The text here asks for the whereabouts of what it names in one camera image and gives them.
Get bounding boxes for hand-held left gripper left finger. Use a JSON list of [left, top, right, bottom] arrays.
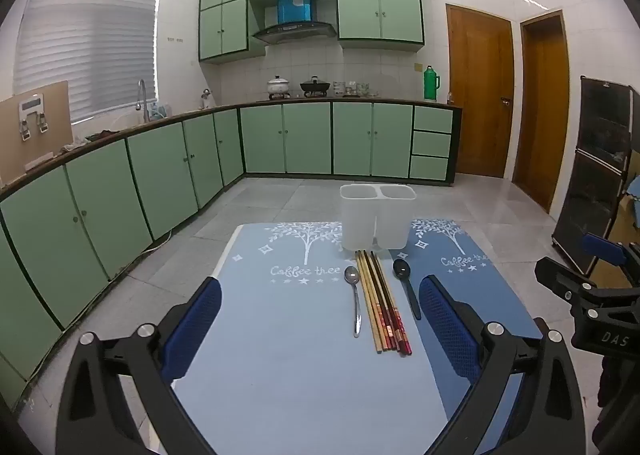
[[56, 276, 223, 455]]

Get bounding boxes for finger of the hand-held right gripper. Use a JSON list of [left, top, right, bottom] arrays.
[[581, 232, 640, 270], [534, 257, 601, 308]]

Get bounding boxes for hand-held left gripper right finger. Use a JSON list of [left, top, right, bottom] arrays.
[[418, 275, 587, 455]]

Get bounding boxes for black spoon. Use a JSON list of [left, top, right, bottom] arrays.
[[392, 259, 422, 321]]

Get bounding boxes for metal spoon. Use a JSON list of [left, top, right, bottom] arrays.
[[344, 266, 363, 338]]

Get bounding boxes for translucent white utensil holder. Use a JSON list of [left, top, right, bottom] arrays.
[[340, 184, 417, 252]]

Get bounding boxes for dark blue printed mat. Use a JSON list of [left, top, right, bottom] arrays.
[[400, 218, 544, 455]]

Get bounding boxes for light blue printed mat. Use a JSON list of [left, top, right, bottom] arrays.
[[170, 222, 451, 455]]

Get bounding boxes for wooden door in recess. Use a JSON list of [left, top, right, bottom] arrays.
[[511, 10, 571, 214]]

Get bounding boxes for green base cabinets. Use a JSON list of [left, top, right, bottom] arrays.
[[0, 100, 463, 408]]

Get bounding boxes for closed wooden door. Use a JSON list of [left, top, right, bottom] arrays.
[[446, 4, 516, 179]]

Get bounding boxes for green thermos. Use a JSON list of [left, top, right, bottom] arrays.
[[423, 64, 442, 102]]

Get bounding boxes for brown cardboard board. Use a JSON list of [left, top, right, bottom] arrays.
[[0, 81, 75, 186]]

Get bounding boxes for metal faucet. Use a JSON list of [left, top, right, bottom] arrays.
[[135, 79, 152, 124]]

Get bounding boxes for white cooking pot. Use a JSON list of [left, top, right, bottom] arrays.
[[266, 76, 291, 100]]

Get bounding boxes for glass jars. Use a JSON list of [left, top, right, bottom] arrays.
[[332, 80, 379, 98]]

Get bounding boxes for black wok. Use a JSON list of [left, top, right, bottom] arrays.
[[299, 76, 331, 98]]

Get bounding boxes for white clip device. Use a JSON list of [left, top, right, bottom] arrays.
[[18, 92, 50, 140]]

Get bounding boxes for white window blind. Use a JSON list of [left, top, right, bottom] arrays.
[[12, 0, 162, 124]]

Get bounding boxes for range hood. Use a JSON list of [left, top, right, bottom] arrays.
[[251, 0, 337, 46]]

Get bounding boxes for green wall cabinets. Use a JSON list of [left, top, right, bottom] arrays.
[[198, 0, 426, 63]]

